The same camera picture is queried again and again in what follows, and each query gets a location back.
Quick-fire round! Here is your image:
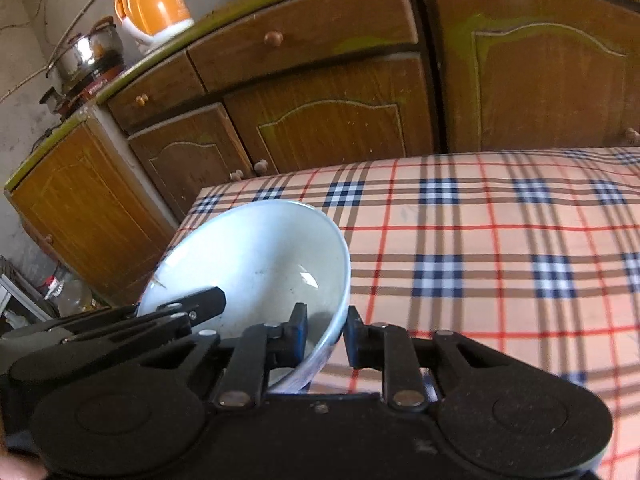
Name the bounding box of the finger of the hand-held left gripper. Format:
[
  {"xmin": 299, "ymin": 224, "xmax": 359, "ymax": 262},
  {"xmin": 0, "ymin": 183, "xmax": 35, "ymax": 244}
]
[
  {"xmin": 61, "ymin": 311, "xmax": 194, "ymax": 348},
  {"xmin": 135, "ymin": 287, "xmax": 227, "ymax": 325}
]

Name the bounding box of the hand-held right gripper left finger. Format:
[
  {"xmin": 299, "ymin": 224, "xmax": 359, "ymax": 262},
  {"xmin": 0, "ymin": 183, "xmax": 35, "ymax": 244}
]
[{"xmin": 146, "ymin": 302, "xmax": 308, "ymax": 409}]

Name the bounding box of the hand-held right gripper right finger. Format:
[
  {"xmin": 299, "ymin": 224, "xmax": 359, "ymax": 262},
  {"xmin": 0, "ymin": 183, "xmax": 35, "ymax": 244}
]
[{"xmin": 345, "ymin": 304, "xmax": 504, "ymax": 409}]

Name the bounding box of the small blue patterned bowl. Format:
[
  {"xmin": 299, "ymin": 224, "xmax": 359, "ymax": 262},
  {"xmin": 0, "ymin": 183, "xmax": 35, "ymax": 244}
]
[{"xmin": 136, "ymin": 199, "xmax": 352, "ymax": 395}]

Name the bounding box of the plastic oil bottle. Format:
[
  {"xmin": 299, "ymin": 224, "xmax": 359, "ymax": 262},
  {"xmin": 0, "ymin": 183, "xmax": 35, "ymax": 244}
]
[{"xmin": 42, "ymin": 267, "xmax": 101, "ymax": 318}]

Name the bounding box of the small wooden cabinet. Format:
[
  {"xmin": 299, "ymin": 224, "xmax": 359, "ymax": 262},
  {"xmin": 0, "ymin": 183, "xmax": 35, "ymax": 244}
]
[{"xmin": 4, "ymin": 110, "xmax": 178, "ymax": 306}]

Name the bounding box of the plaid tablecloth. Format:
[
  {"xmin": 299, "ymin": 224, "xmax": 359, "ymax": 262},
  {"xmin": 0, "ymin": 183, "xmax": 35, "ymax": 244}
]
[{"xmin": 165, "ymin": 146, "xmax": 640, "ymax": 480}]

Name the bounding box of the long wooden cabinet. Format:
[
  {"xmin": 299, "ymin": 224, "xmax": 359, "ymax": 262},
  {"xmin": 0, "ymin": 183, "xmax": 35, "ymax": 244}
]
[{"xmin": 97, "ymin": 0, "xmax": 640, "ymax": 221}]

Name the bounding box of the red induction cooker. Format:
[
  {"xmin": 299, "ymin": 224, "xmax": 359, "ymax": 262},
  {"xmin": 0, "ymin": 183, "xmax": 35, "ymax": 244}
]
[{"xmin": 60, "ymin": 62, "xmax": 126, "ymax": 103}]

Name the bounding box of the small steel pot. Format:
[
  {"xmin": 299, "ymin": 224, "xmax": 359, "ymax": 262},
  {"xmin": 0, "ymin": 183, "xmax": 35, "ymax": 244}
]
[{"xmin": 39, "ymin": 86, "xmax": 76, "ymax": 121}]

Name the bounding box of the steel cooking pot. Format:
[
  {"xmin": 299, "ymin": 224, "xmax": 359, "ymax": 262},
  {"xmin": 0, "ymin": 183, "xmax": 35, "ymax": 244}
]
[{"xmin": 46, "ymin": 16, "xmax": 125, "ymax": 93}]

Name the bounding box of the orange electric kettle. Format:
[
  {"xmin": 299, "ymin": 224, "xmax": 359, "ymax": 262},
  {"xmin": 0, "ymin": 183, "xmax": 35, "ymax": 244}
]
[{"xmin": 114, "ymin": 0, "xmax": 195, "ymax": 43}]

